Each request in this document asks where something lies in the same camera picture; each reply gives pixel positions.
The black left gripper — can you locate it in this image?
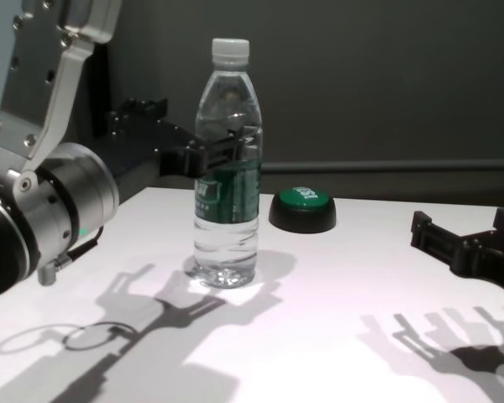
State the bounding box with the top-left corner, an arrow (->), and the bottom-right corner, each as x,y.
104,97 -> 247,199

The clear water bottle green label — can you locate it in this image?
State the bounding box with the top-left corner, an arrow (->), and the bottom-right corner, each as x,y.
192,37 -> 264,290

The green button black base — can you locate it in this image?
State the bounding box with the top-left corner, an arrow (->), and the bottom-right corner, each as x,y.
268,186 -> 338,235

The black vertical frame post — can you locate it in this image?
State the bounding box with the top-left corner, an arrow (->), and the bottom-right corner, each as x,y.
86,39 -> 115,139

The thin grey horizontal rail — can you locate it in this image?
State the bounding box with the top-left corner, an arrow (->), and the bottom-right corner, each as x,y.
260,160 -> 504,176

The black arm cable metal connector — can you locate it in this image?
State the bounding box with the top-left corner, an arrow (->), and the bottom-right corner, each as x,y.
37,224 -> 106,287

